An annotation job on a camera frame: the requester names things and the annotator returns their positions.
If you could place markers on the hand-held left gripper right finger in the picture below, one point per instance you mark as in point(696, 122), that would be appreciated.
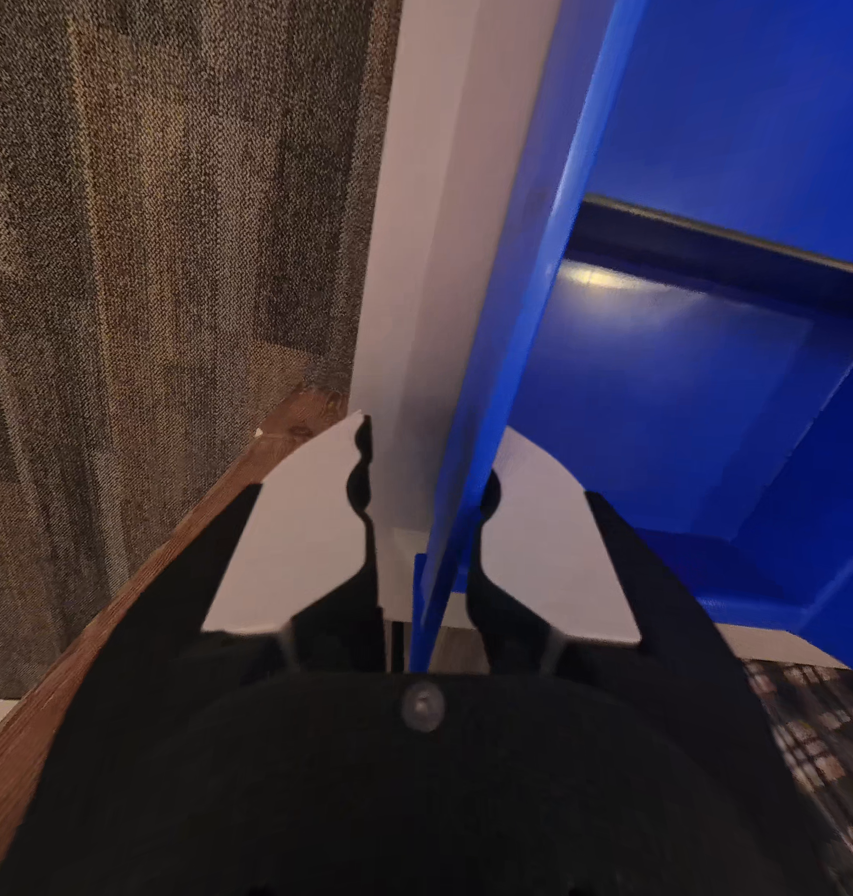
point(559, 546)

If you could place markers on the blue divided parts bin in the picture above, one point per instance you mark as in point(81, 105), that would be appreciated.
point(678, 385)

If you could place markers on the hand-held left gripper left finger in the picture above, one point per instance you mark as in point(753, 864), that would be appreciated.
point(293, 532)

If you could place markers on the black bin divider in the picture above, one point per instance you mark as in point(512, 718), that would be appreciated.
point(713, 252)

